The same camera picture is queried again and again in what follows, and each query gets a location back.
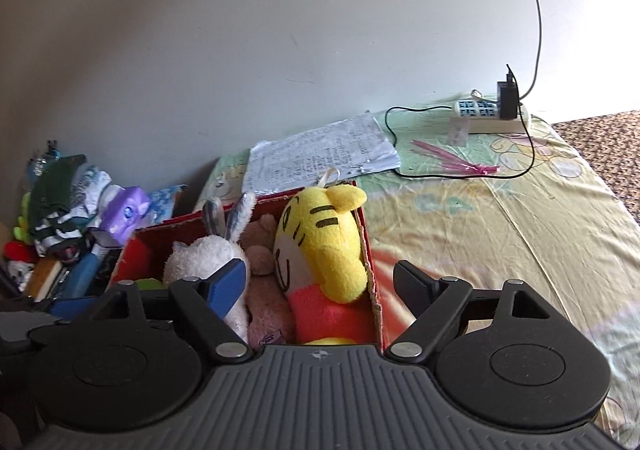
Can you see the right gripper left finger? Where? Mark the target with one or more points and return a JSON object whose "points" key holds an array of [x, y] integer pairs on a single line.
{"points": [[134, 357]]}

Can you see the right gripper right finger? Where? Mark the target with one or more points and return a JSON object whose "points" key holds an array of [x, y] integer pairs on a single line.
{"points": [[504, 356]]}

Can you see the white bunny plush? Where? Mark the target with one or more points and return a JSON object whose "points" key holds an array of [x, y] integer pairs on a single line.
{"points": [[203, 257]]}

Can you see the brown teddy bear plush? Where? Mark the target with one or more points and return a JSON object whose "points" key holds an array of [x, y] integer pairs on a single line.
{"points": [[271, 318]]}

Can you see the yellow tiger plush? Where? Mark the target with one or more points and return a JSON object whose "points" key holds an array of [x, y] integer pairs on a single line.
{"points": [[319, 266]]}

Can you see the green plush toy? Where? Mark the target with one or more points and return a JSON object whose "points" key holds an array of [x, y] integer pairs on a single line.
{"points": [[149, 284]]}

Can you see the blue bottle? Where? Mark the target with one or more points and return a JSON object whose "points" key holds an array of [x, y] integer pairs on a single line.
{"points": [[79, 279]]}

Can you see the red cardboard box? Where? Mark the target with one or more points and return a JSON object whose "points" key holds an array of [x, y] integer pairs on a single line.
{"points": [[146, 253]]}

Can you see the patterned bed sheet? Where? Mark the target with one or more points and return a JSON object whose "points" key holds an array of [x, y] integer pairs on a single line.
{"points": [[547, 219]]}

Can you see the purple tissue pack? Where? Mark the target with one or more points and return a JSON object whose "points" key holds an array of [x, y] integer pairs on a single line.
{"points": [[121, 217]]}

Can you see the blue patterned cloth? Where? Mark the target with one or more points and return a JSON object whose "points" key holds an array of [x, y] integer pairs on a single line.
{"points": [[163, 203]]}

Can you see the white power strip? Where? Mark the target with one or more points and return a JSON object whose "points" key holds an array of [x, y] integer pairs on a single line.
{"points": [[482, 117]]}

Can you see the printed paper sheet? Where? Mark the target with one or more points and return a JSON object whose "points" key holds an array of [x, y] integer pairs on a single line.
{"points": [[341, 150]]}

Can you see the black charger adapter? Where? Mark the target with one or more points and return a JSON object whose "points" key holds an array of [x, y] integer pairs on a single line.
{"points": [[508, 98]]}

